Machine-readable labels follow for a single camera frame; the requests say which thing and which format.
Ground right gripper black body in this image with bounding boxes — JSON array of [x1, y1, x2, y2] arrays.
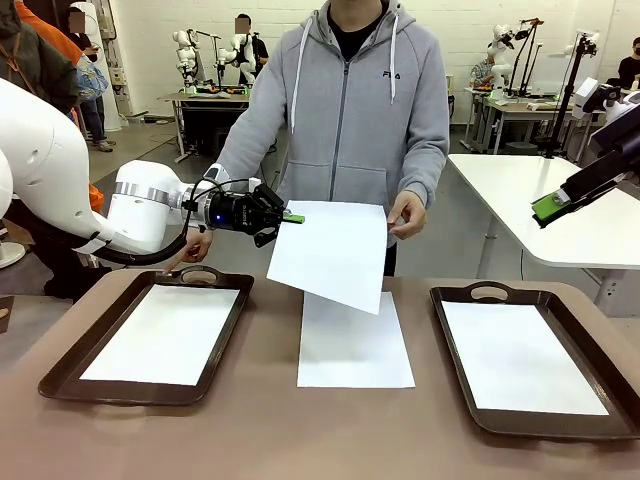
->
[[558, 149, 640, 207]]

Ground white round fan base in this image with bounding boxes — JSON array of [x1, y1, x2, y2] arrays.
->
[[0, 239, 27, 270]]

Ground masked bystander in black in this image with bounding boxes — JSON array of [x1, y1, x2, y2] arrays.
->
[[617, 37, 640, 91]]

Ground bystander in black top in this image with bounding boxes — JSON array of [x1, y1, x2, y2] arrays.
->
[[233, 13, 270, 84]]

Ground white A4 paper sheet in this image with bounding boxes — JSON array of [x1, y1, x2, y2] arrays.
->
[[266, 199, 389, 316], [440, 299, 611, 417], [296, 289, 417, 389], [79, 283, 242, 387]]

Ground brown plastic serving tray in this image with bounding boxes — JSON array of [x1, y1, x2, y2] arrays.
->
[[38, 264, 255, 407], [429, 280, 640, 442]]

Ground person's right forearm grey sleeve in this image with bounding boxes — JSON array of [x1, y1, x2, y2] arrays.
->
[[214, 107, 286, 194]]

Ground brown board piece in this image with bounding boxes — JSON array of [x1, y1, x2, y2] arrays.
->
[[0, 294, 16, 335]]

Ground workbench with black drape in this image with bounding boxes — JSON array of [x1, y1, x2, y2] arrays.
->
[[157, 84, 251, 164]]

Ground person's left hand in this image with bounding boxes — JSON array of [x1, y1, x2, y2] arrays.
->
[[385, 190, 429, 241]]

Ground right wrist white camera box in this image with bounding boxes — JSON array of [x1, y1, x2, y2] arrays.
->
[[571, 76, 600, 120]]

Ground bystander in blue jeans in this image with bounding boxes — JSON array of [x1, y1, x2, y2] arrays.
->
[[68, 7, 115, 153]]

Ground tall white air conditioner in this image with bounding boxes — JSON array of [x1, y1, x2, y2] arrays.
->
[[82, 0, 125, 132]]

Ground left arm black cable bundle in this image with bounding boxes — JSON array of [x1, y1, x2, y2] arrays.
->
[[0, 177, 251, 266]]

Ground bystander in orange jacket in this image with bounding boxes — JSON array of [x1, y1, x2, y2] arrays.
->
[[13, 0, 110, 211]]

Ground bystander in plaid shirt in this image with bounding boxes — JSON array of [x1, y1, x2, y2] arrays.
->
[[469, 58, 496, 91]]

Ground black tripod boom stand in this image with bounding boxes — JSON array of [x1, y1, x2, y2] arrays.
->
[[504, 17, 545, 99]]

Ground large white table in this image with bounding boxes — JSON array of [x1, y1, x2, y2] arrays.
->
[[447, 153, 640, 271]]

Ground grey background workbench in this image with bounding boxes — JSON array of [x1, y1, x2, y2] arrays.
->
[[462, 85, 576, 156]]

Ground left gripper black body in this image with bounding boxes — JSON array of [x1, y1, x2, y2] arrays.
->
[[206, 187, 262, 235]]

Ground person's left forearm grey sleeve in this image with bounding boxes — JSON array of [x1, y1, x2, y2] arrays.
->
[[397, 134, 451, 209]]

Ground person's right hand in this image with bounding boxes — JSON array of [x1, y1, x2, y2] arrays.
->
[[165, 228, 215, 276]]

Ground white table leg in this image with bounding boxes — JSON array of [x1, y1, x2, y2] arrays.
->
[[582, 267, 636, 319], [483, 219, 507, 280]]

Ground person's black trousers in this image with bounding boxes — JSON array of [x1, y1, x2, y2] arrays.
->
[[382, 238, 400, 278]]

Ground grey zip hoodie torso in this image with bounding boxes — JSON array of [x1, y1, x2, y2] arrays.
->
[[214, 0, 451, 249]]

